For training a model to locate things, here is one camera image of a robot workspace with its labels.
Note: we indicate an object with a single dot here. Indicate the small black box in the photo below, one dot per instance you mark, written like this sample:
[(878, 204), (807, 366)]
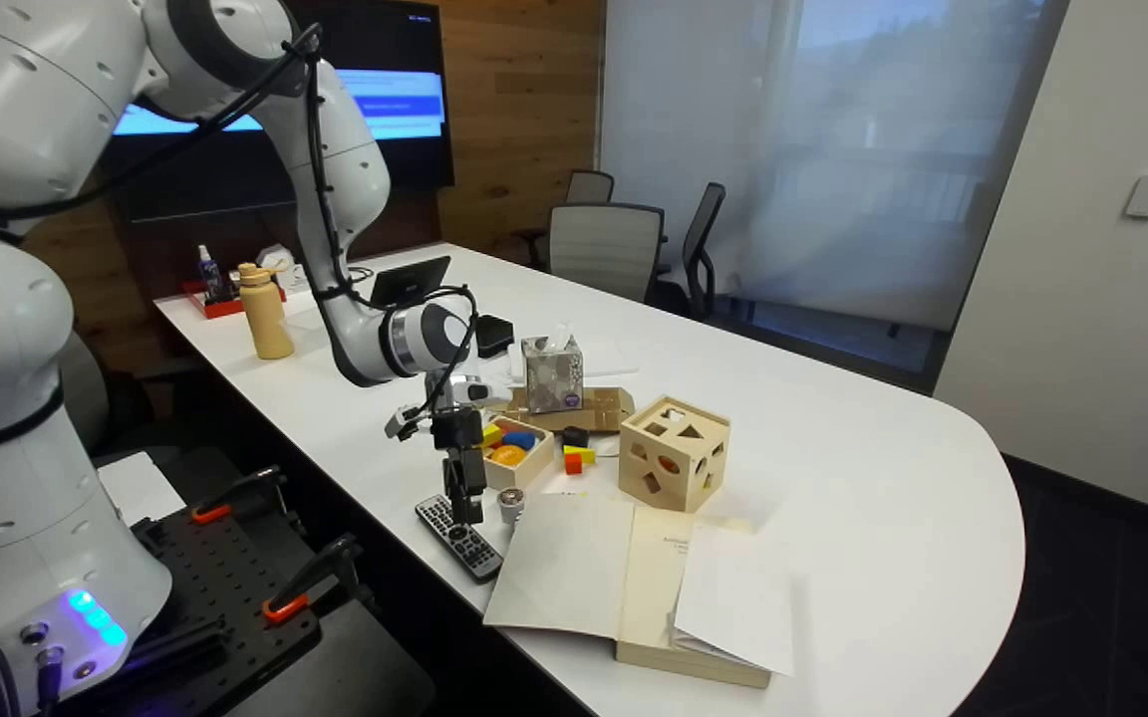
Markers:
[(498, 331)]

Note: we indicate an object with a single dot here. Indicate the flat wooden board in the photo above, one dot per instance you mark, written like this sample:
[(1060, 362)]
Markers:
[(606, 406)]

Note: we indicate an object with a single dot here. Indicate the tan bottle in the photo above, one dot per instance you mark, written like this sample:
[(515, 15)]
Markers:
[(264, 315)]

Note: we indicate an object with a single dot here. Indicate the wooden tray with coloured blocks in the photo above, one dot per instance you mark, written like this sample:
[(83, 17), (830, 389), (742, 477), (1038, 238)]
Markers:
[(515, 459)]

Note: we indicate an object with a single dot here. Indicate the red tray with small bottle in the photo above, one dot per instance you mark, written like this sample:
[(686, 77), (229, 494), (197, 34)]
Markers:
[(212, 289)]

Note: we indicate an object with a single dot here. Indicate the small black toy block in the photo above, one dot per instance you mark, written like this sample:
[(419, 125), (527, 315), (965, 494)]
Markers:
[(577, 435)]

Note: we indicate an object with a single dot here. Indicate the white paper sheet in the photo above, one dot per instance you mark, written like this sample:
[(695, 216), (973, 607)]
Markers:
[(137, 487)]

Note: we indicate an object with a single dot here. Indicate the wooden shape sorter cube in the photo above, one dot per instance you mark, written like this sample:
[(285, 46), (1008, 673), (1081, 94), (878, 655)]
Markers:
[(676, 457)]

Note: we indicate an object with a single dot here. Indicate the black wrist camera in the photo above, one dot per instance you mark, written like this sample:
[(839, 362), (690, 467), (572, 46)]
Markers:
[(412, 420)]

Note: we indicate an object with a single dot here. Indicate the red and yellow toy block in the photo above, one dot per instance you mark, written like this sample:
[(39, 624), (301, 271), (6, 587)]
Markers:
[(577, 459)]

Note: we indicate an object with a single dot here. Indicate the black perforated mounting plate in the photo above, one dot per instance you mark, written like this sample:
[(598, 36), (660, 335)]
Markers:
[(221, 597)]

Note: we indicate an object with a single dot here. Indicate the black remote control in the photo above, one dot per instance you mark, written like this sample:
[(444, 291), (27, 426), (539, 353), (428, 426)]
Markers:
[(466, 543)]

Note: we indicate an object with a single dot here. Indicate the black office chair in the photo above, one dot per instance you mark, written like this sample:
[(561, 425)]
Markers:
[(695, 251)]

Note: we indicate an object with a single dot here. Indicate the small silver cylinder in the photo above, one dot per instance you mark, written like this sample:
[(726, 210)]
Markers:
[(513, 502)]

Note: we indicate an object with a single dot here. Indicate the crumpled silver bag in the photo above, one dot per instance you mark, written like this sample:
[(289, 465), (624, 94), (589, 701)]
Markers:
[(551, 377)]

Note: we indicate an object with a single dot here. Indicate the translucent window blind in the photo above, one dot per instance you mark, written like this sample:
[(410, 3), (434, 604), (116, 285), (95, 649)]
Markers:
[(856, 145)]

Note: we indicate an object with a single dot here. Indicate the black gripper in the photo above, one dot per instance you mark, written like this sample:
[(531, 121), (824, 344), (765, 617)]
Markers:
[(462, 445)]

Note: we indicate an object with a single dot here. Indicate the large wall monitor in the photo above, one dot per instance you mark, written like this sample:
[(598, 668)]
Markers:
[(399, 106)]

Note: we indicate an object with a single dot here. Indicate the white wall light switch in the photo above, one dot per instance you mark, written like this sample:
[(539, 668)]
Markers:
[(1147, 196)]

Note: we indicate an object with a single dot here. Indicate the grey office chair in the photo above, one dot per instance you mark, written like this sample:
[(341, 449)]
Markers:
[(604, 250), (589, 183)]

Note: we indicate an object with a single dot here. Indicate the blue hardcover book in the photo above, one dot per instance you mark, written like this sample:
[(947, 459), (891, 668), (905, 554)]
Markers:
[(598, 571)]

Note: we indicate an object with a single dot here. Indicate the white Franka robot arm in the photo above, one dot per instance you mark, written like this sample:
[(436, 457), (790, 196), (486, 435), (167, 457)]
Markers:
[(18, 400)]

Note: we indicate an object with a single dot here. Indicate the black tablet on stand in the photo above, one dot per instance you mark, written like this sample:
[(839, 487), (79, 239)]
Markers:
[(412, 275)]

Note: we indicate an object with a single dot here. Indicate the white objects beside bottle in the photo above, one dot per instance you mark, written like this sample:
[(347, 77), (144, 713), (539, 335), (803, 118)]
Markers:
[(282, 263)]

